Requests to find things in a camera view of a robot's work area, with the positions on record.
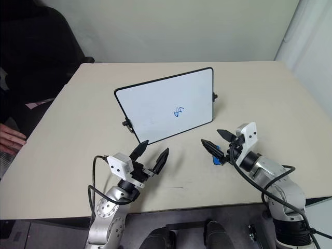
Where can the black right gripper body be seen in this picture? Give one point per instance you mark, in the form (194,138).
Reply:
(234,151)

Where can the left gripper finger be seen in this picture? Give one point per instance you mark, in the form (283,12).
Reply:
(138,151)
(161,162)

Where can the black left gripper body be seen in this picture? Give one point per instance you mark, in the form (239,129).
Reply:
(138,172)

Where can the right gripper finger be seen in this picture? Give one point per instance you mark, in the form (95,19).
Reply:
(214,150)
(227,135)

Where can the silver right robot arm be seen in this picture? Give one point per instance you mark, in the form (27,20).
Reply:
(282,192)

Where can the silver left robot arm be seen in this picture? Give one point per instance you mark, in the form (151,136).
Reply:
(109,220)

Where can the small blue block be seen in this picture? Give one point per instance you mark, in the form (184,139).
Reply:
(216,160)

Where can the bystander bare hand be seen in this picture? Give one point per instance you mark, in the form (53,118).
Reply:
(10,138)

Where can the black framed whiteboard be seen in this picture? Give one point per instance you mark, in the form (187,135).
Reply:
(166,103)

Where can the dark rounded shape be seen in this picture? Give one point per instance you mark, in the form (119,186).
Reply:
(159,238)
(216,234)

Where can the black office chair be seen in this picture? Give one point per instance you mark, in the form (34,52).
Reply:
(28,57)
(77,57)

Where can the pink paper sheet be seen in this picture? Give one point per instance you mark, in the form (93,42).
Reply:
(36,104)

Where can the grey ribbed object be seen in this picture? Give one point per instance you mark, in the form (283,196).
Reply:
(5,163)

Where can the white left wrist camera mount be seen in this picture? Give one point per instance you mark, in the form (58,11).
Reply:
(118,164)

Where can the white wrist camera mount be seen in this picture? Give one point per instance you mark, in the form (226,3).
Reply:
(118,164)
(249,133)

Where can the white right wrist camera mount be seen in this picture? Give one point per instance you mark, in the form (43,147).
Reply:
(249,133)

